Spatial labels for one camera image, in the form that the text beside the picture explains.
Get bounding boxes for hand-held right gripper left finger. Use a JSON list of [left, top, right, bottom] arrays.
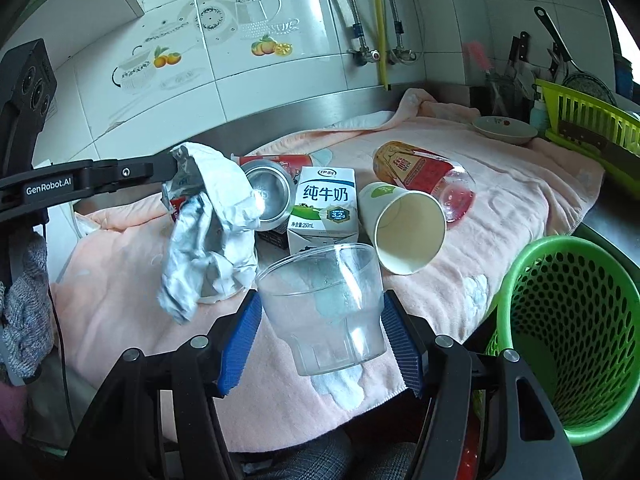
[[67, 290, 263, 480]]

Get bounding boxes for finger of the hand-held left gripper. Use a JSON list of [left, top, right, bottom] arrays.
[[75, 152, 182, 197]]

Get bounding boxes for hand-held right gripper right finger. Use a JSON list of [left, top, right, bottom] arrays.
[[382, 290, 586, 480]]

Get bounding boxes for clear plastic cup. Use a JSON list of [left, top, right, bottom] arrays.
[[255, 242, 386, 377]]

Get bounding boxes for silver wrapper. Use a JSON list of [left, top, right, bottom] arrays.
[[159, 142, 261, 323]]

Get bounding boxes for white paper cup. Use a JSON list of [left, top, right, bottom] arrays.
[[357, 181, 447, 276]]

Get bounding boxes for red soda can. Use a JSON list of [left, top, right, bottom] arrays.
[[239, 154, 316, 233]]

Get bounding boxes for white milk carton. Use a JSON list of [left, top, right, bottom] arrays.
[[287, 166, 360, 256]]

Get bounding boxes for red plastic cup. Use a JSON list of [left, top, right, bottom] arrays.
[[374, 140, 476, 223]]

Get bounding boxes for green plastic basket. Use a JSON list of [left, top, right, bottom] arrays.
[[482, 235, 640, 448]]

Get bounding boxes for person's left hand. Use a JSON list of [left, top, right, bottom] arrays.
[[0, 232, 51, 387]]

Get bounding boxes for person's grey trousers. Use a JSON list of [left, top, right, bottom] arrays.
[[240, 430, 416, 480]]

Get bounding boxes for pink towel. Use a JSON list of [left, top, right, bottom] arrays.
[[52, 87, 606, 411]]

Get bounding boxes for white ceramic bowl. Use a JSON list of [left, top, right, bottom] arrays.
[[472, 116, 538, 146]]

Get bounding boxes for metal water valve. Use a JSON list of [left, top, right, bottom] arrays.
[[347, 25, 382, 67], [390, 22, 418, 66]]

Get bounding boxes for small light blue bottle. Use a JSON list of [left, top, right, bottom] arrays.
[[530, 97, 551, 128]]

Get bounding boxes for dark utensil holder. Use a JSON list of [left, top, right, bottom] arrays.
[[470, 72, 533, 117]]

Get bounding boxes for kitchen cleaver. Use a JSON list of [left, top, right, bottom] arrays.
[[557, 120, 640, 167]]

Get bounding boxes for pink brush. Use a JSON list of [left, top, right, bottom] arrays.
[[465, 42, 496, 75]]

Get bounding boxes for yellow-green dish rack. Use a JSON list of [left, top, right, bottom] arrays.
[[535, 77, 640, 186]]

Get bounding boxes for blue container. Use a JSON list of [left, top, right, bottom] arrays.
[[615, 55, 637, 93]]

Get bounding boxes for black cable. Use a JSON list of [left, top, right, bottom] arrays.
[[42, 220, 73, 421]]

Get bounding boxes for yellow hose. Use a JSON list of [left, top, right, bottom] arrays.
[[375, 0, 393, 90]]

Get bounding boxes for black handled knife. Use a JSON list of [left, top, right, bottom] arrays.
[[507, 32, 531, 91]]

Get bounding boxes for black handled pan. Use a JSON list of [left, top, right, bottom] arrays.
[[532, 6, 621, 108]]

